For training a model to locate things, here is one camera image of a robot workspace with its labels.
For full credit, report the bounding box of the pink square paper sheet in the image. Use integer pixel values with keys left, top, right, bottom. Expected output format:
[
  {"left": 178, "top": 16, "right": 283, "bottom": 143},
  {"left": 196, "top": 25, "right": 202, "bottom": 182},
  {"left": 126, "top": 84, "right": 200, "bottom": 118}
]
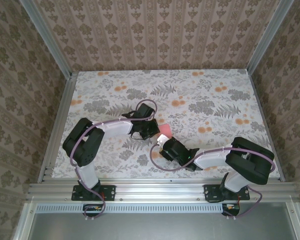
[{"left": 158, "top": 123, "right": 173, "bottom": 140}]

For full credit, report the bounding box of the grey sheet metal panel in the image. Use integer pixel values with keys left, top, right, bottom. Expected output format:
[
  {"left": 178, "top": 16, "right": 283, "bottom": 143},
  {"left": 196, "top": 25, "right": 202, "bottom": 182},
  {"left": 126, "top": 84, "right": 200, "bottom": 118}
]
[{"left": 13, "top": 202, "right": 300, "bottom": 240}]

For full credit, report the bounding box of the floral patterned table cover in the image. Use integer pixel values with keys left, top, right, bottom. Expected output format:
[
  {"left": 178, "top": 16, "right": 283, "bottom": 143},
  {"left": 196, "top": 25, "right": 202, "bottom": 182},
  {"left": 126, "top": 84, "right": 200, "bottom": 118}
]
[{"left": 51, "top": 69, "right": 282, "bottom": 180}]

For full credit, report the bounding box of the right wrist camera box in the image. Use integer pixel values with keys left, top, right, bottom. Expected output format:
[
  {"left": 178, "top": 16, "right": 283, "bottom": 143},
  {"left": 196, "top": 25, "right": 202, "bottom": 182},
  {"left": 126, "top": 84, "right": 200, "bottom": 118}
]
[{"left": 156, "top": 133, "right": 171, "bottom": 146}]

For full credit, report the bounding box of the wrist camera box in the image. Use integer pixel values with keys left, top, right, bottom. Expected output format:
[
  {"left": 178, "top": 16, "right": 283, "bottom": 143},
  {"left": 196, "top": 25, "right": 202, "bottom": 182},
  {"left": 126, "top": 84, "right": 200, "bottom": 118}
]
[
  {"left": 156, "top": 133, "right": 171, "bottom": 146},
  {"left": 135, "top": 102, "right": 155, "bottom": 120}
]

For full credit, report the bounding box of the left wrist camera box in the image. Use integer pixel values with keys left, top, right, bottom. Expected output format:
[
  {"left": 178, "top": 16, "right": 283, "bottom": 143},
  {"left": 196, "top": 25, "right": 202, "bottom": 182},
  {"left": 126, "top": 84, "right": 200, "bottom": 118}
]
[{"left": 135, "top": 102, "right": 155, "bottom": 120}]

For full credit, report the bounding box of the aluminium mounting rail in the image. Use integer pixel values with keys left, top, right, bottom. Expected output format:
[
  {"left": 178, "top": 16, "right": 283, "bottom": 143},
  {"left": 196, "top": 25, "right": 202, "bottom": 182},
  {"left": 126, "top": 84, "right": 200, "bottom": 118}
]
[{"left": 26, "top": 181, "right": 300, "bottom": 202}]

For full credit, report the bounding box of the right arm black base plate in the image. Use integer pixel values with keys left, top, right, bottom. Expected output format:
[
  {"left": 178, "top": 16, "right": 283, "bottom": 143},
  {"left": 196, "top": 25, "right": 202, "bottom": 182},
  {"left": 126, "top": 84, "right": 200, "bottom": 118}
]
[{"left": 203, "top": 184, "right": 251, "bottom": 202}]

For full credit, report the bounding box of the slotted grey cable duct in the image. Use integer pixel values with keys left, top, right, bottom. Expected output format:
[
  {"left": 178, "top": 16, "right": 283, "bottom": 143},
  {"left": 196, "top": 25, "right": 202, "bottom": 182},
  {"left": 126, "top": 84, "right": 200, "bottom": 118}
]
[{"left": 36, "top": 202, "right": 241, "bottom": 214}]

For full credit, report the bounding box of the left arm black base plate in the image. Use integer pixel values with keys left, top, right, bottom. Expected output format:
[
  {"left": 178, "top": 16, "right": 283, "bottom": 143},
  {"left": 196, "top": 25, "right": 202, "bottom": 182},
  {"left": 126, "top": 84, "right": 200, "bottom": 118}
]
[{"left": 71, "top": 184, "right": 116, "bottom": 202}]

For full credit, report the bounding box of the aluminium side rail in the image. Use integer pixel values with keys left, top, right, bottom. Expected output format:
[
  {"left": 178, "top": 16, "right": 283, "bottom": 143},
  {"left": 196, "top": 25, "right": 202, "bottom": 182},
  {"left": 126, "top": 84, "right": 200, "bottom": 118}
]
[{"left": 37, "top": 72, "right": 77, "bottom": 183}]

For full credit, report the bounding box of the aluminium frame post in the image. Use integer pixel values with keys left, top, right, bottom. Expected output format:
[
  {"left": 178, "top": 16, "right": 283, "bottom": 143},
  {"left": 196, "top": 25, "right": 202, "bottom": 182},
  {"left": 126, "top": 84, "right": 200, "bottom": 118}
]
[
  {"left": 21, "top": 0, "right": 77, "bottom": 80},
  {"left": 246, "top": 0, "right": 290, "bottom": 76}
]

